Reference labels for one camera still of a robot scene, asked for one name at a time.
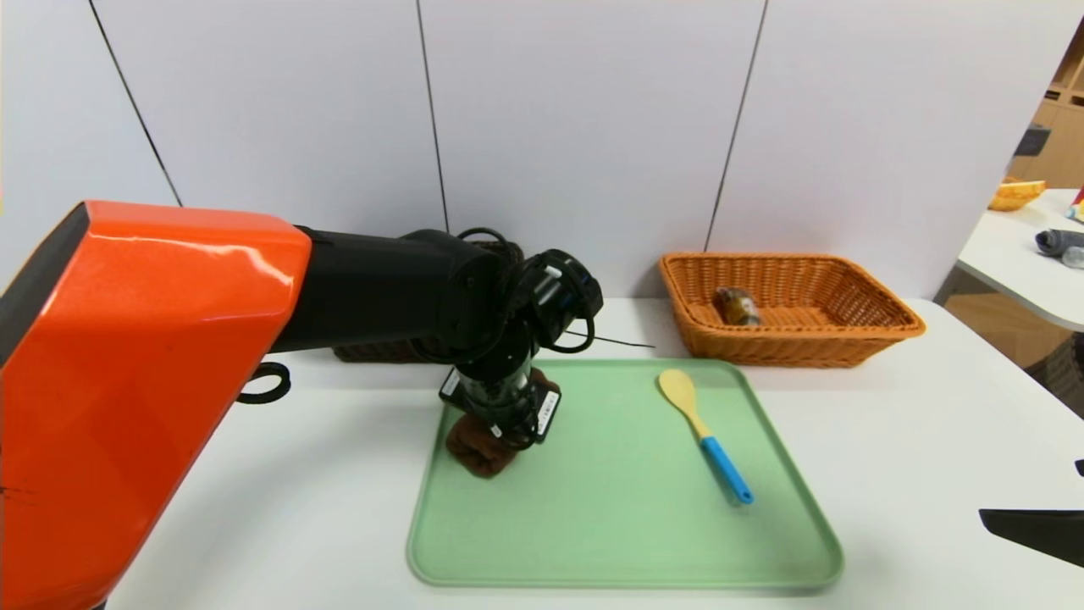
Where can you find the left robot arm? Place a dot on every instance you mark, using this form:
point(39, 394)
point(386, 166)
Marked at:
point(152, 356)

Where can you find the black item on shelving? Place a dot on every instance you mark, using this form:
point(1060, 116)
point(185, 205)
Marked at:
point(1031, 141)

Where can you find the chocolate snack pack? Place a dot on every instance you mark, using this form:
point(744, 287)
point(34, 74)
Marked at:
point(737, 307)

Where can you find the dark brown wicker basket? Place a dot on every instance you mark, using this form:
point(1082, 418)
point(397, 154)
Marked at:
point(381, 352)

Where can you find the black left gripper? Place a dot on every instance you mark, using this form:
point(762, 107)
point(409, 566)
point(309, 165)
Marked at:
point(500, 408)

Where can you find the small clear grey item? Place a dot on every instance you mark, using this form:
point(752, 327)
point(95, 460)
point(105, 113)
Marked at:
point(1075, 257)

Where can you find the grey rolled cloth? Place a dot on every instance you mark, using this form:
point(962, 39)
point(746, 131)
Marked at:
point(1059, 242)

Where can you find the orange wicker basket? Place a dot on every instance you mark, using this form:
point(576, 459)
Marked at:
point(788, 343)

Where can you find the wooden shelving unit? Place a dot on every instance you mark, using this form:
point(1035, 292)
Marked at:
point(1067, 144)

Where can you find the brown towel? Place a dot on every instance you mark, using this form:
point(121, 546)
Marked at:
point(478, 453)

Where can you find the thin black zip tie tail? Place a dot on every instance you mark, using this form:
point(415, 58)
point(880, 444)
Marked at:
point(622, 343)

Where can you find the red colourful item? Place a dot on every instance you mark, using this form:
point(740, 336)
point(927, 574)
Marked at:
point(1078, 205)

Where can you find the light green plastic tray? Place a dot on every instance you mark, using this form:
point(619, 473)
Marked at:
point(627, 534)

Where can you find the small yellow wicker basket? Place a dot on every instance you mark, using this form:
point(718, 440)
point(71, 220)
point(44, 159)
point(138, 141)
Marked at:
point(1014, 197)

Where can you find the white side table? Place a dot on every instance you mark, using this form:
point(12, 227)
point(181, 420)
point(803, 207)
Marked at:
point(1016, 271)

